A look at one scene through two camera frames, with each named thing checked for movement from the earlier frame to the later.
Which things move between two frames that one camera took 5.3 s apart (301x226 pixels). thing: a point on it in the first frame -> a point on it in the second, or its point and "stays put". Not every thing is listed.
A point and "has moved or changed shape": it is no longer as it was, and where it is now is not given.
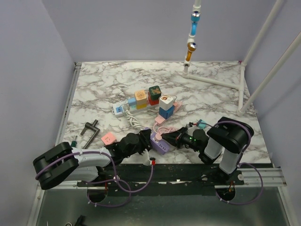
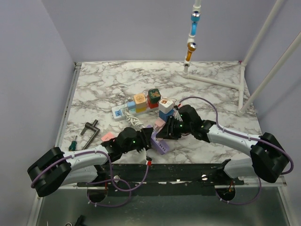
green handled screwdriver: [74, 143] stays put
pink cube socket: [108, 138] stays put
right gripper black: [174, 138] -> [169, 132]
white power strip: [119, 109] has moved or changed shape
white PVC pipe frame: [240, 87] stays put
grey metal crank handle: [94, 135] stays put
